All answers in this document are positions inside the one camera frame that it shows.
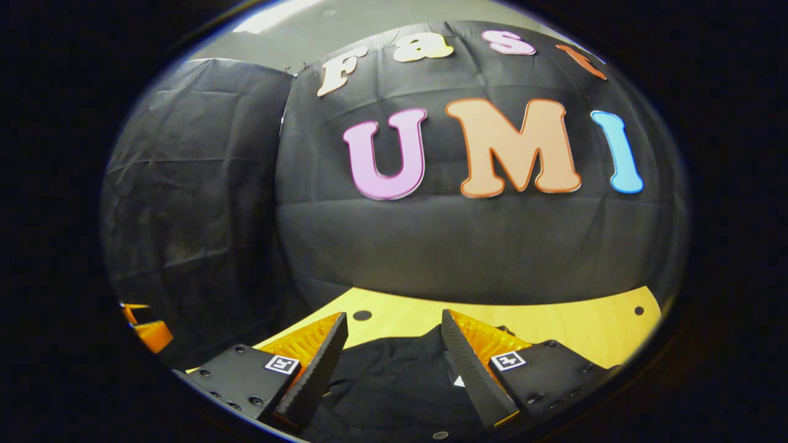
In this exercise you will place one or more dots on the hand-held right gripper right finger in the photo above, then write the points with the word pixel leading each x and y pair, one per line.
pixel 471 375

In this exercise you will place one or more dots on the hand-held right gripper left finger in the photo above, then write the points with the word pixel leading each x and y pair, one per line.
pixel 314 375

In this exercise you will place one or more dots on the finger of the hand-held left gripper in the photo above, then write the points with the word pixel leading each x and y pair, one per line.
pixel 154 337
pixel 136 312

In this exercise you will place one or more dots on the black button shirt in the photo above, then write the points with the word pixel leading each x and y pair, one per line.
pixel 394 387

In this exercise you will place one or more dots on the black backdrop cloth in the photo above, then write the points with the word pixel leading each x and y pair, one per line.
pixel 431 246

